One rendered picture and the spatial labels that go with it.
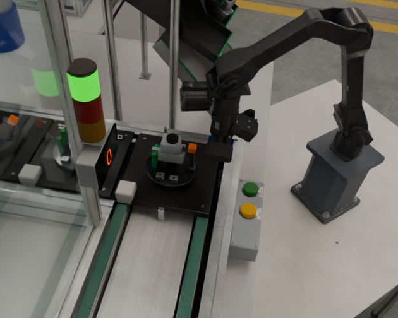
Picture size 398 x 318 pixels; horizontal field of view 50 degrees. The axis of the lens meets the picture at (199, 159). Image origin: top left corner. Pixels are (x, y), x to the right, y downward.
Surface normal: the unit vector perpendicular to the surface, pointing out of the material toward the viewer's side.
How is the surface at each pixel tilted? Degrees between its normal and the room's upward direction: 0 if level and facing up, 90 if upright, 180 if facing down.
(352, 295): 0
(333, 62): 0
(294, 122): 0
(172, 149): 90
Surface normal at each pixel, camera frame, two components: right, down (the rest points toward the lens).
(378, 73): 0.07, -0.67
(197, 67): 0.71, -0.27
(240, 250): -0.16, 0.72
